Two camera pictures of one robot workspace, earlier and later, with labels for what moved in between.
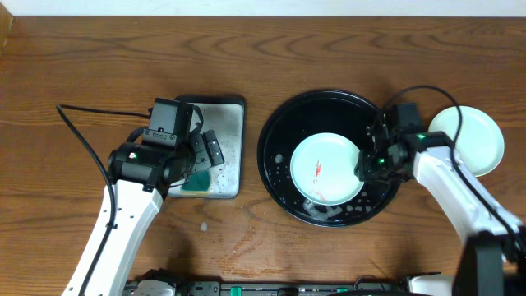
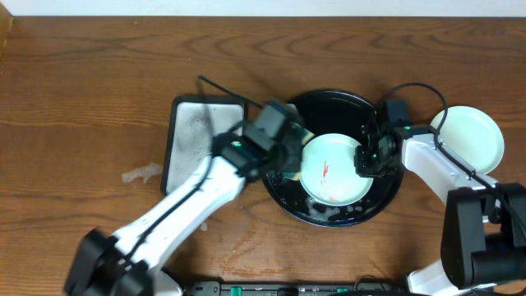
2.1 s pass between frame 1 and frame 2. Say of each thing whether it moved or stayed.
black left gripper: moved
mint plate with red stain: stayed
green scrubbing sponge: moved
